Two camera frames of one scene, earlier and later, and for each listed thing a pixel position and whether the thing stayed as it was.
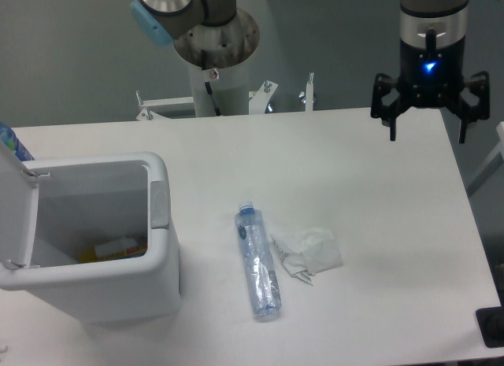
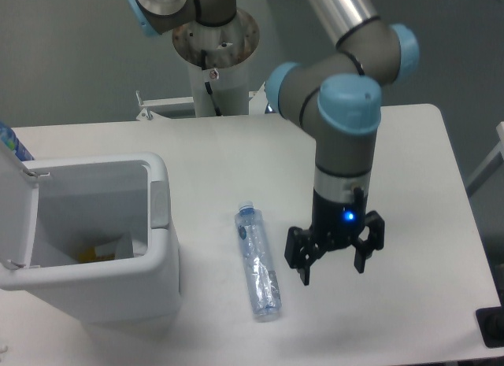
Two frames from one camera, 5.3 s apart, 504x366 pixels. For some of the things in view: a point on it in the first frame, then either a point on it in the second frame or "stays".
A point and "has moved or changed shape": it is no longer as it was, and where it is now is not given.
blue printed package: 9,138 stays
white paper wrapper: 307,252 has moved or changed shape
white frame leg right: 495,160 stays
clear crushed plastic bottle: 260,272 stays
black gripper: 431,77 to 335,224
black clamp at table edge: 491,323 stays
